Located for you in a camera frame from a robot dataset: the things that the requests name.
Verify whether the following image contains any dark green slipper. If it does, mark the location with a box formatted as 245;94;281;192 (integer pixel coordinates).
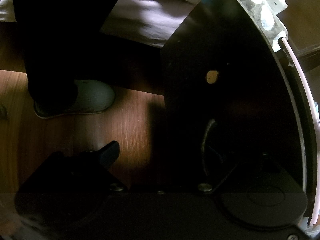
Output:
33;80;115;119

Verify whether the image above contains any dark wooden nightstand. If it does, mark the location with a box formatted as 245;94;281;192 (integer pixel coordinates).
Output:
162;0;319;229

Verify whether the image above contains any lilac bed sheet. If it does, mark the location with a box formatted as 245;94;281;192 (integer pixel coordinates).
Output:
105;0;195;48

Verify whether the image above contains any metal upper drawer handle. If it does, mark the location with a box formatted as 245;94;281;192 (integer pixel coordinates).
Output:
201;119;215;152

